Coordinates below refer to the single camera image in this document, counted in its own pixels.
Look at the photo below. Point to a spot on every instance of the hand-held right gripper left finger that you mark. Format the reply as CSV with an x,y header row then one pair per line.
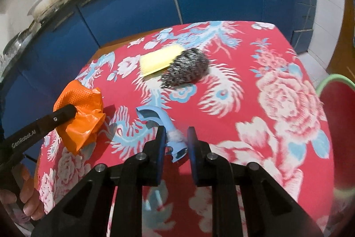
x,y
161,153

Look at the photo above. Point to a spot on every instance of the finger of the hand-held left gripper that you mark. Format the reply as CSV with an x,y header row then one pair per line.
x,y
59,116

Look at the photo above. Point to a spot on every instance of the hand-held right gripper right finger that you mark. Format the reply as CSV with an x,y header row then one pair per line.
x,y
192,153

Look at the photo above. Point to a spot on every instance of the orange plastic bag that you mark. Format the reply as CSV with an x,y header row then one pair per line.
x,y
83,112

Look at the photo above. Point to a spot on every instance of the light blue plastic hook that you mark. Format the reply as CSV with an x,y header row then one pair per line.
x,y
155,117

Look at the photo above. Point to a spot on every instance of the red basin with green rim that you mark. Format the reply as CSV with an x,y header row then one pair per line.
x,y
339,128

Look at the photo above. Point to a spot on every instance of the person's left hand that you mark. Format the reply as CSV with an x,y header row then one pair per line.
x,y
27,198

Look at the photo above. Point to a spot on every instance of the red floral tablecloth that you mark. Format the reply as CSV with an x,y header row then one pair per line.
x,y
235,103

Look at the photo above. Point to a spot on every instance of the steel wool scourer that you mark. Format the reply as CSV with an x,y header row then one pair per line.
x,y
185,67

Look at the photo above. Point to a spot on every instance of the yellow sponge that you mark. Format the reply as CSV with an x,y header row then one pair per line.
x,y
159,60

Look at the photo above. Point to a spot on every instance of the wooden door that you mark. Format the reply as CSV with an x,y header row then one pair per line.
x,y
345,40

